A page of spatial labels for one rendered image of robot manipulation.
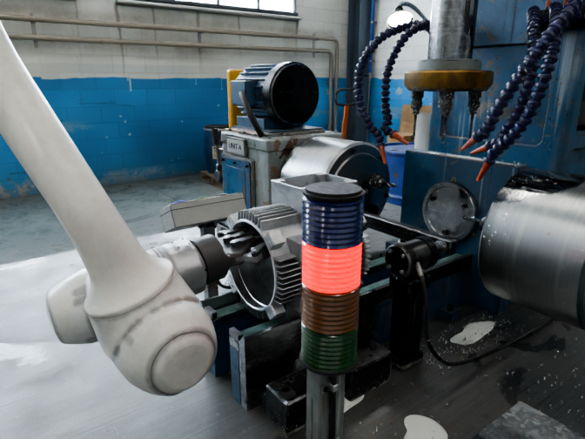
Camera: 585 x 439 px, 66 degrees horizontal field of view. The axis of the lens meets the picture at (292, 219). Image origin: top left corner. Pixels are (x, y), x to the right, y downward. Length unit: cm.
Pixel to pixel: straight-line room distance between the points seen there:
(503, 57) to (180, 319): 97
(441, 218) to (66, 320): 85
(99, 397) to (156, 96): 578
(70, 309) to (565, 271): 70
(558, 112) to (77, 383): 109
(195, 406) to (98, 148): 562
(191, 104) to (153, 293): 622
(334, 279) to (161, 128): 614
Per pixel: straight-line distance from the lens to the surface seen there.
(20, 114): 55
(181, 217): 94
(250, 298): 83
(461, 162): 112
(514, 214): 83
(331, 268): 43
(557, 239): 80
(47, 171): 52
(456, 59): 100
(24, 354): 107
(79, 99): 622
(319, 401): 53
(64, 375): 97
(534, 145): 117
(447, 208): 114
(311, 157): 119
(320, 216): 42
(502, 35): 121
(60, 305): 65
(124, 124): 636
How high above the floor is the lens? 132
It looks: 17 degrees down
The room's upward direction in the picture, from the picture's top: straight up
